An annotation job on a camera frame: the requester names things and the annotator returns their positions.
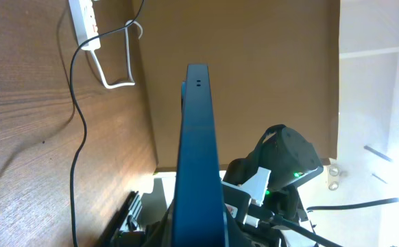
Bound blue Galaxy smartphone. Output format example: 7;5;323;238
171;64;228;247

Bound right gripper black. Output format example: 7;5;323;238
222;182;287;246

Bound black charging cable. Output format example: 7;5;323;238
69;0;146;247

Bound white power strip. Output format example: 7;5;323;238
69;0;99;45

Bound white power strip cord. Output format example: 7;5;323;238
89;19;143;90

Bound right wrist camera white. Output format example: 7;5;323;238
239;167;271;207

